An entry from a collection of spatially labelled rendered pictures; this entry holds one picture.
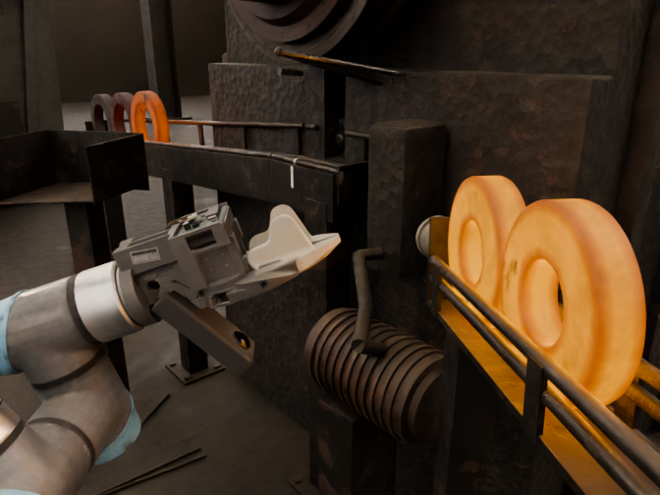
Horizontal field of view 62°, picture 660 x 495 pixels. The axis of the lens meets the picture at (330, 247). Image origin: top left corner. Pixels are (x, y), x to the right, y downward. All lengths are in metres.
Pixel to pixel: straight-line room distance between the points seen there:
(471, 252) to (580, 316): 0.25
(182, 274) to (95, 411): 0.16
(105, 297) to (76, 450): 0.14
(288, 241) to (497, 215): 0.20
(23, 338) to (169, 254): 0.16
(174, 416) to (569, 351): 1.26
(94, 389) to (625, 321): 0.48
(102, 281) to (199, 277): 0.09
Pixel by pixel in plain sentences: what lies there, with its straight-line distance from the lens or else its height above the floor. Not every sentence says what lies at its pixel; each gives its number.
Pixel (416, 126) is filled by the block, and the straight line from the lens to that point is 0.83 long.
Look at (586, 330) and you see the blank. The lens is 0.40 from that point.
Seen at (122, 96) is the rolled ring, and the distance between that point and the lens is 1.79.
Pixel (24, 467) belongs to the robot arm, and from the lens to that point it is 0.54.
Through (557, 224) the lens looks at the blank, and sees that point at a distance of 0.42.
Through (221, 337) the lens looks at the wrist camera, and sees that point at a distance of 0.57.
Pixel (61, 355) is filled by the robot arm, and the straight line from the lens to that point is 0.60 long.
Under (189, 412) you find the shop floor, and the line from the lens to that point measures 1.57.
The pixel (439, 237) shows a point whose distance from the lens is 0.66.
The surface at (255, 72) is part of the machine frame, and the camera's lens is 1.28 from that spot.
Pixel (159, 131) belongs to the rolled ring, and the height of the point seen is 0.70.
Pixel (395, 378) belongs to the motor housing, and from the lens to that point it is 0.72.
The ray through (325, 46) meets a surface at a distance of 0.93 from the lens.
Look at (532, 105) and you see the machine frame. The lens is 0.81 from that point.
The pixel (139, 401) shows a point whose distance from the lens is 1.63.
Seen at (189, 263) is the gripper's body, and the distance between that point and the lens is 0.53.
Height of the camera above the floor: 0.90
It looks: 20 degrees down
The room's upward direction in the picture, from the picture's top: straight up
